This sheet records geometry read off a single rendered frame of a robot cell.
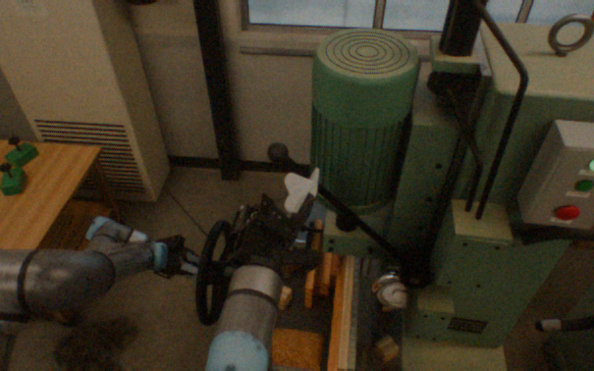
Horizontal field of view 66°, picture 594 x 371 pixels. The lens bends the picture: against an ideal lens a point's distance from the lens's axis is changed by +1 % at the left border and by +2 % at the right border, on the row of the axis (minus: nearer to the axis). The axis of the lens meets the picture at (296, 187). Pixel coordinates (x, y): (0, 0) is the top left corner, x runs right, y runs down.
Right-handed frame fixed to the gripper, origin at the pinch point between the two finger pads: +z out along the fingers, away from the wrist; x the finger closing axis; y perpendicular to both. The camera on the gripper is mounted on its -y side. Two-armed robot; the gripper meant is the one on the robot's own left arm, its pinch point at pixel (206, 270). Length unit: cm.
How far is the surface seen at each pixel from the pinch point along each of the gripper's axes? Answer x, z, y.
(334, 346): 30, 23, -40
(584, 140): 22, 22, -102
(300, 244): 5.2, 13.1, -36.4
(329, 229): 8, 14, -49
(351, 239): 10, 19, -51
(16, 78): -84, -99, 50
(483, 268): 25, 30, -76
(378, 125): 14, 2, -83
